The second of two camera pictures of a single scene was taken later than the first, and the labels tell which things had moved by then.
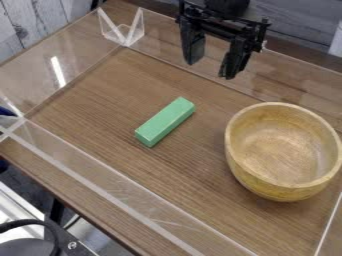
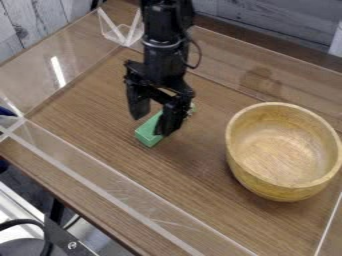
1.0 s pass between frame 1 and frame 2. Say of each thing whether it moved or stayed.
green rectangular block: stayed
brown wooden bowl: stayed
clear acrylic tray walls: stayed
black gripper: moved
